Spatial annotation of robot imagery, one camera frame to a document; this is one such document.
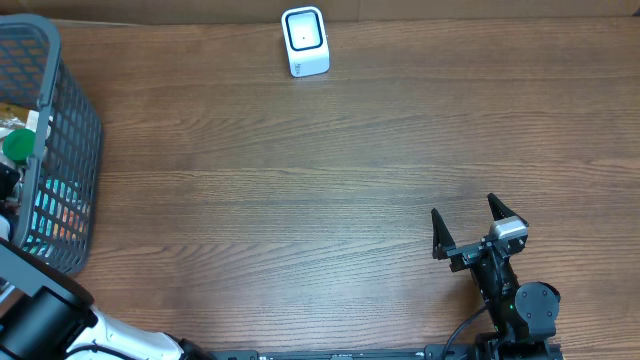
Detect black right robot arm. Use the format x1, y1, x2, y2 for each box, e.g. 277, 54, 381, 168
424, 193, 563, 360

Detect teal snack packet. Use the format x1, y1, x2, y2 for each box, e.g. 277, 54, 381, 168
23, 179, 90, 257

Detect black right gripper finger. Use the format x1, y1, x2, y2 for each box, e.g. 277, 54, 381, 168
487, 193, 516, 221
431, 208, 456, 260

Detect grey plastic mesh basket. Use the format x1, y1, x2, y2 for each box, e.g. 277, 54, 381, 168
1, 14, 104, 274

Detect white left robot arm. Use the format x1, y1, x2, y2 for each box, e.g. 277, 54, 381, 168
1, 240, 215, 360

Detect white barcode scanner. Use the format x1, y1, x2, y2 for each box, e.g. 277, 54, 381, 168
281, 6, 330, 78

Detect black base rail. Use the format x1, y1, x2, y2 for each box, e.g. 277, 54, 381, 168
211, 344, 564, 360

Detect cream brown snack pouch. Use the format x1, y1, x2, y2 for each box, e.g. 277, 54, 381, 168
0, 103, 39, 140

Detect green lid seasoning jar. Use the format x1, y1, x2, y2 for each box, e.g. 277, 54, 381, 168
2, 128, 36, 164

